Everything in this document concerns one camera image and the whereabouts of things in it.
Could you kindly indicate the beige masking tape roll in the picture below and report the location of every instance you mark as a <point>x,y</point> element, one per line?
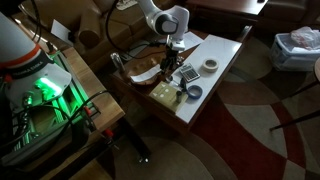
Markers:
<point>210,65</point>

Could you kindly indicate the blue tape roll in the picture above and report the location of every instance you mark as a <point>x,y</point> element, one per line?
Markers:
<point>194,91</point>

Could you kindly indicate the white paper strip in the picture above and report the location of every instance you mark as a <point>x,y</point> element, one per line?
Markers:
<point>146,75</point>

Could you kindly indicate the silver metal tumbler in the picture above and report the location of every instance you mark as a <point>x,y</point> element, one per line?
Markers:
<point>117,62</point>

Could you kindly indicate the brown leather sofa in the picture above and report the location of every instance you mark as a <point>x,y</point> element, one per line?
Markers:
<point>118,29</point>

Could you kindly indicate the white cloth on sofa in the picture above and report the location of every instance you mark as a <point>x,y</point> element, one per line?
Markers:
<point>125,4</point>

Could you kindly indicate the white board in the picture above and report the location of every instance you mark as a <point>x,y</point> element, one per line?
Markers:
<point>213,47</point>

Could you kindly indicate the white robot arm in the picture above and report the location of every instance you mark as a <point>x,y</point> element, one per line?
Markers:
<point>172,23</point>

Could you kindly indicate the red handled clamp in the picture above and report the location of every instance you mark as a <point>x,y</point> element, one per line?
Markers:
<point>108,134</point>
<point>89,121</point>

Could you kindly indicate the pile of silver clips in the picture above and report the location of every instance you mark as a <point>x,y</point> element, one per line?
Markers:
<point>179,60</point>

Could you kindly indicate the crumpled plastic bag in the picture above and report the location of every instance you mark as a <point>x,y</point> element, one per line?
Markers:
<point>306,37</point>

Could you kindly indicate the dark chair legs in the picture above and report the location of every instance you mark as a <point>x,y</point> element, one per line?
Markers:
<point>300,118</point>

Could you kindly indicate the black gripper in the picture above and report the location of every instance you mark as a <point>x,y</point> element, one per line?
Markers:
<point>169,62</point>

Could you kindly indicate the translucent plastic storage bin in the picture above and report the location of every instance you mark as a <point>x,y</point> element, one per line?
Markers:
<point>287,55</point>

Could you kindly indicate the brown cylindrical bolster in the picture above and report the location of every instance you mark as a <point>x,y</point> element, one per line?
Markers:
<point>89,31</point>

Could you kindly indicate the red handled clamp lower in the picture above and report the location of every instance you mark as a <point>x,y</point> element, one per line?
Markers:
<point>108,134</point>

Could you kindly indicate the white card on sofa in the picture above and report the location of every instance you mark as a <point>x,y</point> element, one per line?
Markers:
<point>61,32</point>

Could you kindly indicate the wooden tray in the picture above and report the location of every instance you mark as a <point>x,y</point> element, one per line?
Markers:
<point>142,67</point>

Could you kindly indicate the small metal cylinder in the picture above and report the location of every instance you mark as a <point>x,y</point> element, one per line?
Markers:
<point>178,96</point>

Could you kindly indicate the dark wooden side table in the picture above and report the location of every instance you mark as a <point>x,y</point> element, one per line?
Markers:
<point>224,15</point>

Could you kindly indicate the patterned area rug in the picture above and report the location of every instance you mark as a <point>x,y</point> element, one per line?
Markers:
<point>231,139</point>

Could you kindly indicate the white paper sheet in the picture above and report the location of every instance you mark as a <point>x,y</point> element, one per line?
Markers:
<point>191,40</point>

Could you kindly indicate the silver scoop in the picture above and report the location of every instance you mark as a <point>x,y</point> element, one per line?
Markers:
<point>181,84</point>

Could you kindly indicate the grey calculator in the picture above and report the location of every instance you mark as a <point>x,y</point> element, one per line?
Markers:
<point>188,72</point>

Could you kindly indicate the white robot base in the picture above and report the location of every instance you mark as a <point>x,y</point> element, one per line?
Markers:
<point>36,78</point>

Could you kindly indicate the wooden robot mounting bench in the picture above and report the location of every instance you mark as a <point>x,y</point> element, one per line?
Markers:
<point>54,135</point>

